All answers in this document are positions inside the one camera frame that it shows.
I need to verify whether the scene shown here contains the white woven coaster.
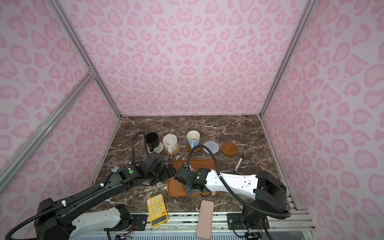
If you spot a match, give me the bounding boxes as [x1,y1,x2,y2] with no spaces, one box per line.
[147,142,164,154]

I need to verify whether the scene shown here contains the dark wooden saucer coaster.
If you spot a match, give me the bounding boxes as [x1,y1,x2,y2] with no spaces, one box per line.
[186,143,202,154]

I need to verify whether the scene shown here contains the white speckled mug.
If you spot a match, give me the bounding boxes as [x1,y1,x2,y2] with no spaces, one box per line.
[163,134,179,149]

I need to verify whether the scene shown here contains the black mug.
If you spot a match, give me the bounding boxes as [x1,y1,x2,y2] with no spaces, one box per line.
[146,132,160,152]

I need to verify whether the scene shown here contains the light blue woven coaster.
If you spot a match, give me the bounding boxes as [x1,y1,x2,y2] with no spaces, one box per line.
[204,141,220,154]

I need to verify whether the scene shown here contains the blue handled white mug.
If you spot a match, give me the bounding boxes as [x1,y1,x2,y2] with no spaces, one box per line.
[187,130,201,149]

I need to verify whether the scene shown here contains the brown wooden saucer coaster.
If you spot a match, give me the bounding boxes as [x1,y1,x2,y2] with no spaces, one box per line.
[221,142,238,157]

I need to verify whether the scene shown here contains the tan rattan coaster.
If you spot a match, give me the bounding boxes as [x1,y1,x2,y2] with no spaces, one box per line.
[164,145,181,156]

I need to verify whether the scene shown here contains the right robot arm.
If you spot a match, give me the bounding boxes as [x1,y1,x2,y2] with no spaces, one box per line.
[174,167,291,225]

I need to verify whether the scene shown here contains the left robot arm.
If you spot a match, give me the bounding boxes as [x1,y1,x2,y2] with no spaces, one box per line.
[34,163,176,240]

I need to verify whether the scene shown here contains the orange plastic tray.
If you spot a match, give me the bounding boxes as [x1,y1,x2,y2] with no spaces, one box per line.
[168,159,216,197]

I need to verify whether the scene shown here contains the yellow calculator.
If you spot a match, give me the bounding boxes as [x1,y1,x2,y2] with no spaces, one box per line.
[147,194,169,228]

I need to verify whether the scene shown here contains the pink rectangular case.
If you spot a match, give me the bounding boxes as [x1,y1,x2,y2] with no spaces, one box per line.
[196,200,214,240]

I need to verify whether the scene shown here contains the white marker pen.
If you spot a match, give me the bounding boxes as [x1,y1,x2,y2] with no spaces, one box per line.
[233,154,245,172]

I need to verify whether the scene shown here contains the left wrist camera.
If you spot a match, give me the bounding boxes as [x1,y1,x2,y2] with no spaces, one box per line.
[142,153,165,178]

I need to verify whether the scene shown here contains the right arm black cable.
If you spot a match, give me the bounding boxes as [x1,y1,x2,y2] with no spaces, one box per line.
[185,145,292,219]

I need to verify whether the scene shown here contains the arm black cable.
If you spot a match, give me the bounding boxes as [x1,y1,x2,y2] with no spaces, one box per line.
[4,131,151,240]
[185,145,292,219]

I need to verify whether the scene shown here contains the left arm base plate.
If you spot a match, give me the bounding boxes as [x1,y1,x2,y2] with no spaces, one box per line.
[104,214,147,232]

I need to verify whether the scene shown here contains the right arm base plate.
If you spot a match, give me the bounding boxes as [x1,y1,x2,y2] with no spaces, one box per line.
[227,213,270,230]

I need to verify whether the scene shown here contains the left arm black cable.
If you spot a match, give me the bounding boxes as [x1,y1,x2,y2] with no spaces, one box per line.
[4,131,151,240]

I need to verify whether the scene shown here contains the aluminium front rail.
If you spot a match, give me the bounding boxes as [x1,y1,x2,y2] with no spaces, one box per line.
[56,211,316,240]

